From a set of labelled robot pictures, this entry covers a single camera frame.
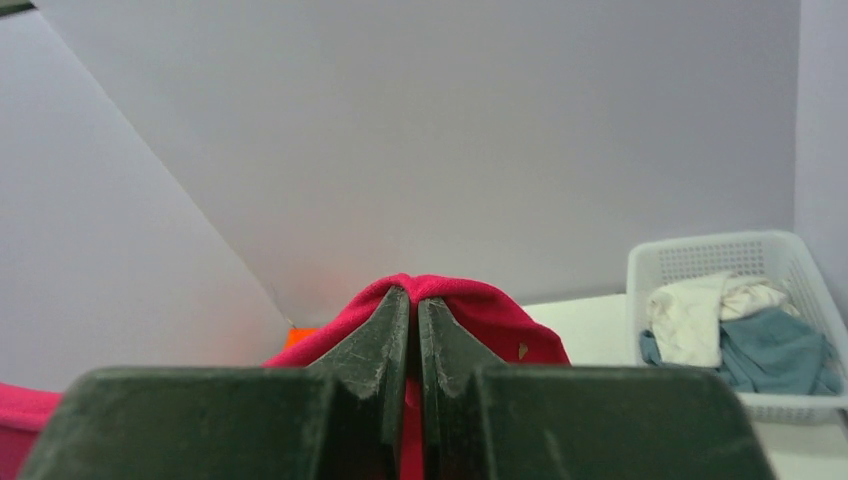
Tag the red t-shirt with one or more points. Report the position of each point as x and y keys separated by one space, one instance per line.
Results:
x=486 y=312

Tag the folded orange t-shirt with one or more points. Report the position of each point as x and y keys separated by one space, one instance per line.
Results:
x=296 y=335

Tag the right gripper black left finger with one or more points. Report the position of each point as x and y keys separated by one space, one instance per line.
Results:
x=340 y=417

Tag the blue cloth in basket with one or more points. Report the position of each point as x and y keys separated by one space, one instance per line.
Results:
x=771 y=352

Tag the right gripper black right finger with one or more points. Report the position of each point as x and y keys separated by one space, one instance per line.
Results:
x=483 y=418

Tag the white cloth in basket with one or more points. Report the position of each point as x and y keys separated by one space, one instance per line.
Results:
x=685 y=317

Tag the white plastic basket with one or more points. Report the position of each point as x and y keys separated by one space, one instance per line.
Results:
x=780 y=257

